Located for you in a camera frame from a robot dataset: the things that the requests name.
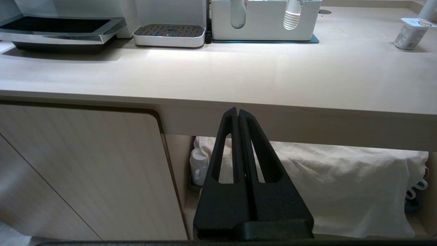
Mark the white drip tray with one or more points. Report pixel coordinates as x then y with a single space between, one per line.
169 35

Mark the stack of paper cups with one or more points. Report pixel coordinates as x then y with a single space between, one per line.
292 15

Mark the wooden cabinet door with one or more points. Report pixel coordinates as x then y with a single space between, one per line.
85 174

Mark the white yogurt cup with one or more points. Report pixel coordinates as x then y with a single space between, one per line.
411 33

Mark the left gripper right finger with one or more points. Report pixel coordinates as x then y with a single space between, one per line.
283 201

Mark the white machine body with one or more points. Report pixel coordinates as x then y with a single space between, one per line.
170 12

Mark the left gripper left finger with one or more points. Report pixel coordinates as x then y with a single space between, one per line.
222 205

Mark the white cloth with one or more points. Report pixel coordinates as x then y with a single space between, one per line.
341 191

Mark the white cup organizer box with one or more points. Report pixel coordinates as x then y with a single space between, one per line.
264 24

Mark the silver black appliance tray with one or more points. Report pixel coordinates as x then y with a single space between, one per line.
58 32

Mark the white mug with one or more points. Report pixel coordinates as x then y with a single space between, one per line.
199 167

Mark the dark mat under organizer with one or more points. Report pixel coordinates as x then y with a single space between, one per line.
273 41

